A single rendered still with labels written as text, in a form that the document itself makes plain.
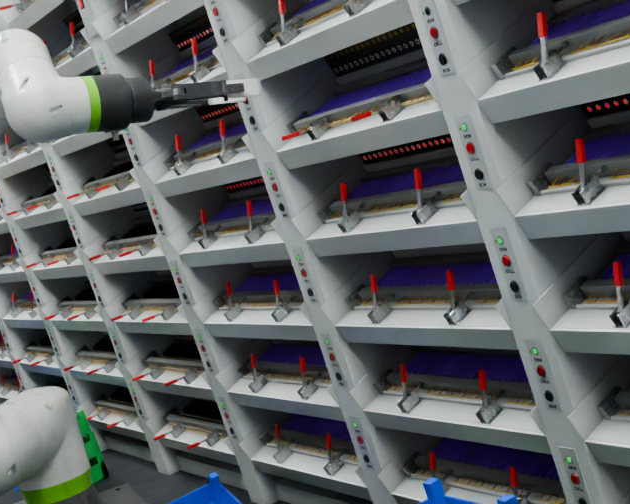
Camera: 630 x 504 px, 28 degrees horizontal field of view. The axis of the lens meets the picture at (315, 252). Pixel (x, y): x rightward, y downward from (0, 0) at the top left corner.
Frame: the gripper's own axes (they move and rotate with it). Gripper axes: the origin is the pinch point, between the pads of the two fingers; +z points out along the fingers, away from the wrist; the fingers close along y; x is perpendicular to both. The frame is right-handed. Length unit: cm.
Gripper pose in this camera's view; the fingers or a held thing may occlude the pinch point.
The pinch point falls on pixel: (236, 91)
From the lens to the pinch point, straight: 218.7
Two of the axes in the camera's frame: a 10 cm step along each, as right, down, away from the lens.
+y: 4.6, -0.5, -8.9
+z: 8.7, -1.4, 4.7
